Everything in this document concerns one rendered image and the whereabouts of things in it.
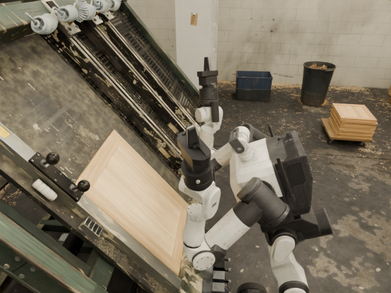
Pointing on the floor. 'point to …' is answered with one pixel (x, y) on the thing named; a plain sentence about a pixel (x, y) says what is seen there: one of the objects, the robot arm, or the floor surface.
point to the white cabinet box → (196, 35)
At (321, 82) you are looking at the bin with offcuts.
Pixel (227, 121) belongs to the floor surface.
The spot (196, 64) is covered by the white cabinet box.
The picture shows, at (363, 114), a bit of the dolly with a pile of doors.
